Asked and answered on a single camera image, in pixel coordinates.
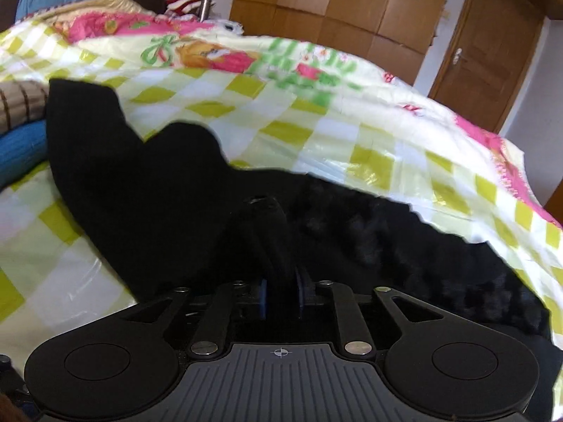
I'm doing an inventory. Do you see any blue pillow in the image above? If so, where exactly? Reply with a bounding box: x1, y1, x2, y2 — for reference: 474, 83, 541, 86
15, 0, 98, 23

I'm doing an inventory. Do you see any red white striped cloth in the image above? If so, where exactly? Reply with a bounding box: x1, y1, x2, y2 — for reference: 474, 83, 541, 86
165, 0, 216, 19

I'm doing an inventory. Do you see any blue knitted cloth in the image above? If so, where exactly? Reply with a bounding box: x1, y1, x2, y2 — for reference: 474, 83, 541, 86
0, 121, 49, 187

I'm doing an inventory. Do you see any checked floral blanket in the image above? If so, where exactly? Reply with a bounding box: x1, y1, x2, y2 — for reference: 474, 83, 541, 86
0, 0, 563, 354

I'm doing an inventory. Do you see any wooden door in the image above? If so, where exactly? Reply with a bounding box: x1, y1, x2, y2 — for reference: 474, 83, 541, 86
429, 0, 546, 135

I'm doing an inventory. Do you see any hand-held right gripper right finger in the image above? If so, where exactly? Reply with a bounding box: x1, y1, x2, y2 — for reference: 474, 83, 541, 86
294, 267, 445, 357

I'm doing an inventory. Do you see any wooden wardrobe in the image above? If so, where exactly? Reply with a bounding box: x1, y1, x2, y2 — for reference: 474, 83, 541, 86
229, 0, 455, 86

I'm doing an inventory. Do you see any black garment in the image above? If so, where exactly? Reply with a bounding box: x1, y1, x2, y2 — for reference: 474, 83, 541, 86
46, 77, 552, 344

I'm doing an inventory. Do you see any brown striped cloth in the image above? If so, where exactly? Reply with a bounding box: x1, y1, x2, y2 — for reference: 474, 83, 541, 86
0, 81, 49, 135

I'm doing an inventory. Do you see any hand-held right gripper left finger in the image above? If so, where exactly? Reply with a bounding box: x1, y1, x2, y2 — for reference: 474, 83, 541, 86
125, 278, 270, 358

